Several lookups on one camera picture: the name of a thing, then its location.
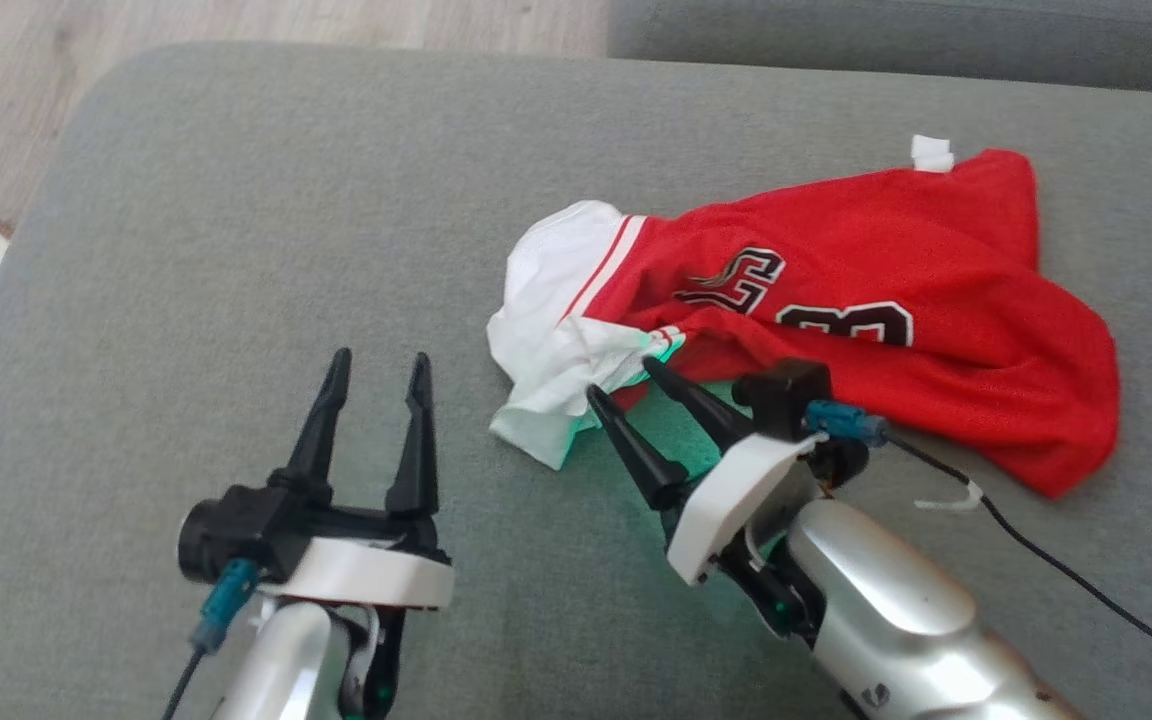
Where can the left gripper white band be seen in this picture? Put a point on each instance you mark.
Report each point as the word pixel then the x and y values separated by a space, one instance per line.
pixel 376 570

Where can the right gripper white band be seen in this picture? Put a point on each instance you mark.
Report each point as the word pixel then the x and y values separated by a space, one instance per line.
pixel 726 500

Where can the red Bulls basketball jersey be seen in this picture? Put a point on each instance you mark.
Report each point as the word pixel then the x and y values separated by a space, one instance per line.
pixel 886 260

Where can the large grey sofa seat cushion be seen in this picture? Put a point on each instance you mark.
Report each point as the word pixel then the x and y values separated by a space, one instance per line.
pixel 236 250

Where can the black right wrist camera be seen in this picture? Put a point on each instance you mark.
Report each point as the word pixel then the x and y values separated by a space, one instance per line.
pixel 786 395

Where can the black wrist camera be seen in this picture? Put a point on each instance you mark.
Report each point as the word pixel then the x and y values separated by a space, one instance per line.
pixel 786 395
pixel 226 530

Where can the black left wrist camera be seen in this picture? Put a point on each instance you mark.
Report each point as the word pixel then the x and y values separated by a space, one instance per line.
pixel 226 530

